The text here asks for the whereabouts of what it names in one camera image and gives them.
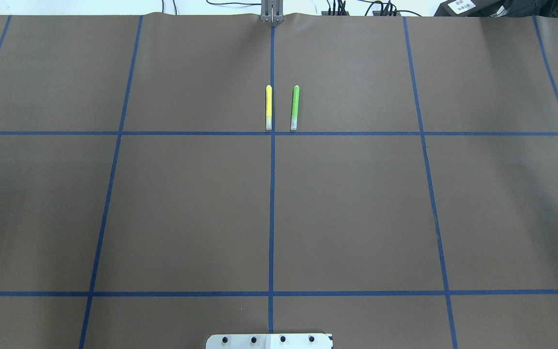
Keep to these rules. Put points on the green highlighter pen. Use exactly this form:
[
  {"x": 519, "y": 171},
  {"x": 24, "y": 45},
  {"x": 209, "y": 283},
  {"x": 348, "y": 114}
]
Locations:
[{"x": 295, "y": 108}]

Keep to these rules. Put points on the yellow highlighter pen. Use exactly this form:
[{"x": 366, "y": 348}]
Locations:
[{"x": 268, "y": 107}]

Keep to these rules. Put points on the aluminium frame post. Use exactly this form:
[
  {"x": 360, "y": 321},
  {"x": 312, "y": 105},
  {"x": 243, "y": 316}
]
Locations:
[{"x": 272, "y": 12}]

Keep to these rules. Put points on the white camera pillar base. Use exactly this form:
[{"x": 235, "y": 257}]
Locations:
[{"x": 270, "y": 341}]

